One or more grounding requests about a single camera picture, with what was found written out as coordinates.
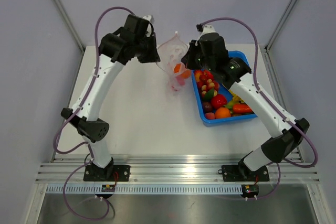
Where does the red yellow mango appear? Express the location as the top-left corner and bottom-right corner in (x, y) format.
(194, 70), (203, 79)

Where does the small orange pumpkin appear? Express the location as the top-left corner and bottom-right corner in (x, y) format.
(173, 63), (191, 80)

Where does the clear pink-dotted zip bag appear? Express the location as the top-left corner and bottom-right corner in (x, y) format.
(156, 31), (188, 94)

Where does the wrinkled red tomato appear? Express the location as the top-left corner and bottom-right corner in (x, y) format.
(170, 77), (186, 91)

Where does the yellow banana bunch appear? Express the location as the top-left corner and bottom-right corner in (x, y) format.
(228, 90), (245, 104)

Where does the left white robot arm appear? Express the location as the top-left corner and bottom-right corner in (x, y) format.
(61, 14), (160, 181)

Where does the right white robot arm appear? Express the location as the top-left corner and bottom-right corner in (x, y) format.
(182, 32), (310, 180)

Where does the red apple middle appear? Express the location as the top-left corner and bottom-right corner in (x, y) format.
(211, 94), (227, 110)

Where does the blue plastic bin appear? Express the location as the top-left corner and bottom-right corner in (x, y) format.
(191, 50), (257, 127)

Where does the dark purple plum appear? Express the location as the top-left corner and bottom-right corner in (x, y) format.
(202, 102), (213, 113)

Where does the yellow green pepper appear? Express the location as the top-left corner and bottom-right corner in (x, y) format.
(224, 100), (237, 110)

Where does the orange fruit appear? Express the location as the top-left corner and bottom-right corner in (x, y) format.
(215, 107), (231, 119)

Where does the orange carrot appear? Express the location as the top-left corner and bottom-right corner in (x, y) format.
(233, 104), (253, 114)

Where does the pink peach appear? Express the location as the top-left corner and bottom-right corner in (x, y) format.
(204, 112), (216, 120)

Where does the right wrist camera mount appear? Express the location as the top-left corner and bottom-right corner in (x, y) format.
(196, 24), (216, 37)

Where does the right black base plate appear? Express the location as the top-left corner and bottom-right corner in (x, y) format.
(217, 164), (270, 182)

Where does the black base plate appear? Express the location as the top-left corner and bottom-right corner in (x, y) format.
(83, 164), (131, 182)
(217, 164), (270, 182)

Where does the aluminium mounting rail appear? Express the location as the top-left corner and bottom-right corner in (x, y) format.
(35, 154), (320, 185)

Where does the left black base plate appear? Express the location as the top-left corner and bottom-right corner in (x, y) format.
(83, 164), (131, 182)

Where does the white slotted cable duct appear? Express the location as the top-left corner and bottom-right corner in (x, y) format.
(46, 184), (258, 195)

